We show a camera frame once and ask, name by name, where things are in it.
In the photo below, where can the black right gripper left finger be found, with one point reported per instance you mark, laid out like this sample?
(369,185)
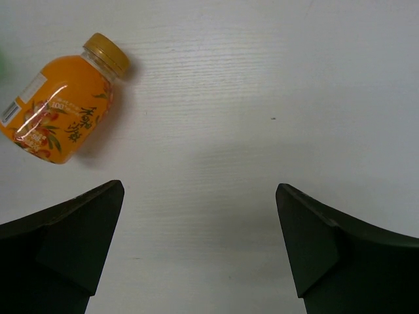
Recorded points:
(52,260)

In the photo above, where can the green plastic bottle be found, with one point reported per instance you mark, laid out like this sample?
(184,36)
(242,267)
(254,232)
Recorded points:
(2,66)

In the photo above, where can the orange plastic bottle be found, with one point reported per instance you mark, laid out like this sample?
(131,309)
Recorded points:
(66,101)

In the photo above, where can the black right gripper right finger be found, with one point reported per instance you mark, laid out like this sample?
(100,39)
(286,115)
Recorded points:
(341,264)

